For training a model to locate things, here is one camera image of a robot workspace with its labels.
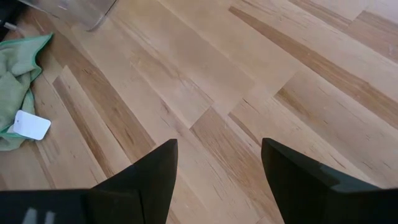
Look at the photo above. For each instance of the clear plastic bin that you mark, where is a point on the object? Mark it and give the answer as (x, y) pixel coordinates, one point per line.
(77, 12)

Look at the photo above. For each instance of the white paper tag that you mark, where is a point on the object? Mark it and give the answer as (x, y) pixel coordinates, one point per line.
(31, 124)

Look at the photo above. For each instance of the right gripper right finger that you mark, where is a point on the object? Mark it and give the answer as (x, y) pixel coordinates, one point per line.
(298, 186)

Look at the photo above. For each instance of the green microfiber towel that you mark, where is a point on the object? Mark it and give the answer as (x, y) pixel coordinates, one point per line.
(15, 77)

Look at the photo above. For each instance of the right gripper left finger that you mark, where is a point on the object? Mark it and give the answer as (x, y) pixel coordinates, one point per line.
(149, 186)

